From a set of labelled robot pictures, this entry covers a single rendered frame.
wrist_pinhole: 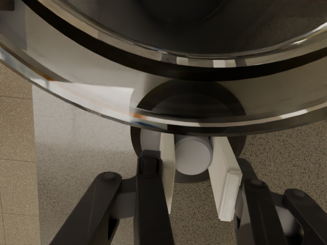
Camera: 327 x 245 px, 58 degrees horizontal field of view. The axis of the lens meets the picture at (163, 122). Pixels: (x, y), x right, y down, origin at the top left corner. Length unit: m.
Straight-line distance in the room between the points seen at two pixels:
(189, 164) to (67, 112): 0.15
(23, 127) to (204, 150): 1.30
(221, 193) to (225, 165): 0.02
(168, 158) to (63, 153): 0.18
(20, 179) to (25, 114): 0.34
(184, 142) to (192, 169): 0.02
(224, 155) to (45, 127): 0.20
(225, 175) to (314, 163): 0.19
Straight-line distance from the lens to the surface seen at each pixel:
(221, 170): 0.17
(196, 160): 0.20
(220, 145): 0.18
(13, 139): 1.50
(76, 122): 0.30
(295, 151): 0.33
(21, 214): 1.70
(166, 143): 0.17
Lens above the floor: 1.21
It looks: 70 degrees down
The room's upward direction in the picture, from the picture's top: 176 degrees counter-clockwise
